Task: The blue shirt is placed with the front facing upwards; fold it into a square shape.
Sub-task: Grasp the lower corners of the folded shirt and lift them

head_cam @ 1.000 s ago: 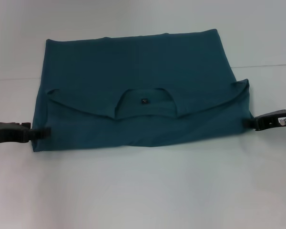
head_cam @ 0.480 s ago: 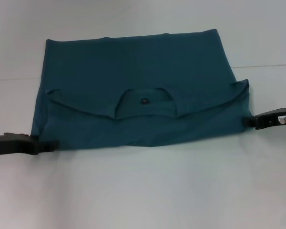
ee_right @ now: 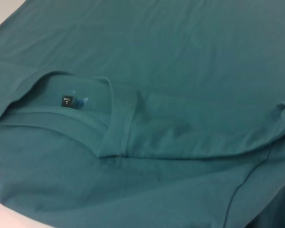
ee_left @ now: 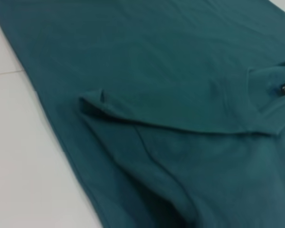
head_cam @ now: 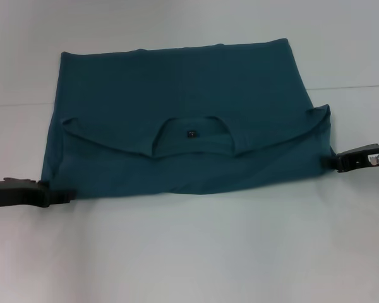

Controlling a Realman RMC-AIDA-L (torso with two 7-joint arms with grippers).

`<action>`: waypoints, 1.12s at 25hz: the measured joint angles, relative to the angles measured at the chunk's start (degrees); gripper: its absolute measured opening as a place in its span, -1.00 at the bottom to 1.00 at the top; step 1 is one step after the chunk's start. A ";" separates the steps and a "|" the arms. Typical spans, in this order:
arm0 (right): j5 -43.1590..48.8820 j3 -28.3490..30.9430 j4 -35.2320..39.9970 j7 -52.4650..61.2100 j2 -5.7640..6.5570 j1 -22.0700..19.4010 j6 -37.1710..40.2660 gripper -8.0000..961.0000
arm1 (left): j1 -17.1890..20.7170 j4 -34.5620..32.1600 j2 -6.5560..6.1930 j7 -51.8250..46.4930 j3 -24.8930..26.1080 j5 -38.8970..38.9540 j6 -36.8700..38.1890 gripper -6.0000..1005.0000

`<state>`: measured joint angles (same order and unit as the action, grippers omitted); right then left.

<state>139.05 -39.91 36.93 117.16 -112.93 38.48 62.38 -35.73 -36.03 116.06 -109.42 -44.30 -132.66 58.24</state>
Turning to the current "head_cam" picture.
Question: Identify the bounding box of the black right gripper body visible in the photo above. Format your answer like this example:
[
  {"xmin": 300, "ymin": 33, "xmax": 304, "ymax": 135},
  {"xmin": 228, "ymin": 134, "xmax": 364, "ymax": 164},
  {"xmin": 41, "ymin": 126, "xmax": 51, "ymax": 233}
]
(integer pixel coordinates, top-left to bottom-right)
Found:
[{"xmin": 336, "ymin": 143, "xmax": 379, "ymax": 174}]

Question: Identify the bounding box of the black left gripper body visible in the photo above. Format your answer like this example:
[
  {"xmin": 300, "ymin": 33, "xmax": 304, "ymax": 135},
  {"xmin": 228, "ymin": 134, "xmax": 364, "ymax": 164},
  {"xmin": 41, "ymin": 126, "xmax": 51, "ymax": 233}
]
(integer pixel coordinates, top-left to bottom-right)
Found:
[{"xmin": 0, "ymin": 177, "xmax": 50, "ymax": 210}]

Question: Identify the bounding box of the teal t-shirt with FREE print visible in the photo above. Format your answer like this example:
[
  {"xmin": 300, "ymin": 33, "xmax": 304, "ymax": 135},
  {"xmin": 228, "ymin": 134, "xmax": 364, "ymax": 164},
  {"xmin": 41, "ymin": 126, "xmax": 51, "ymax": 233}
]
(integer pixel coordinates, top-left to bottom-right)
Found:
[{"xmin": 39, "ymin": 38, "xmax": 335, "ymax": 201}]

